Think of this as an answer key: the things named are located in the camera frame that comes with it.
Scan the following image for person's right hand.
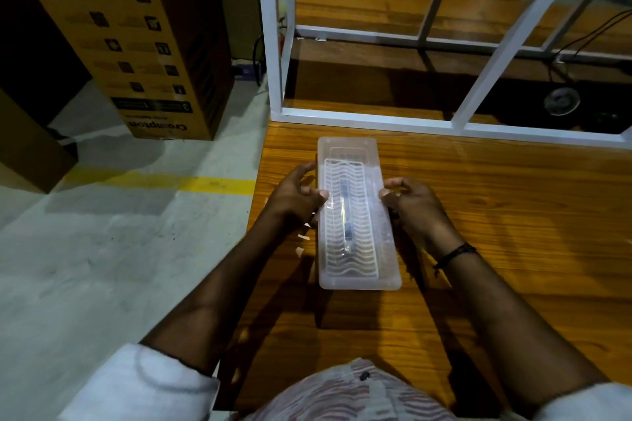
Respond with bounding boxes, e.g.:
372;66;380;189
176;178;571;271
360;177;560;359
379;177;463;259

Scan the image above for white wavy tray insert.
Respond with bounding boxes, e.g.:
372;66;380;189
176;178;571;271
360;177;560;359
323;158;382;272

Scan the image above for person's right forearm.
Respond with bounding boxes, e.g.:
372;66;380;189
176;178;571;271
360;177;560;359
434;243;610;411

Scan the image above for black wrist band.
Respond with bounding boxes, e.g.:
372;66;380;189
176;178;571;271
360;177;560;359
433;242;478;279

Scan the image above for round black disc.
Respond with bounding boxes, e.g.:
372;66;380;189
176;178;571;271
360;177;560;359
543;87;581;117

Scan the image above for person's left hand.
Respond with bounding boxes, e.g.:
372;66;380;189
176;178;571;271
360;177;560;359
261;161;329;232

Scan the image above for small white paper scraps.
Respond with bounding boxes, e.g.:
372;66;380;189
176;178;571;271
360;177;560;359
295;222;314;257

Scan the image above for clear plastic storage container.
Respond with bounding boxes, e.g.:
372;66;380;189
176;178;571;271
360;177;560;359
315;136;402;291

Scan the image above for white striped shirt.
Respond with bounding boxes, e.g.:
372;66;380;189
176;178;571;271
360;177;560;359
58;342;632;421

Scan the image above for plain brown cardboard box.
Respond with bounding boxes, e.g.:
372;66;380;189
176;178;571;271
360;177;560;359
0;87;79;195

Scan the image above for black cable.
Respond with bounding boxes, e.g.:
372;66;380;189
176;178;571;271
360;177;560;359
547;10;632;72

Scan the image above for tall printed cardboard box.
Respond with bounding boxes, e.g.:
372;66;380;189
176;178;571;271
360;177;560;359
9;0;236;141

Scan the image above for white metal frame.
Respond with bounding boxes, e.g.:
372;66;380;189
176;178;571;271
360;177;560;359
254;0;632;150

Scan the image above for person's left forearm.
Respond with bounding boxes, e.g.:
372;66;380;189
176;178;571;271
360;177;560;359
141;218;292;377

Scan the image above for clear slim tube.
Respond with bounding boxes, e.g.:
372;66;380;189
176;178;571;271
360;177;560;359
339;178;355;255

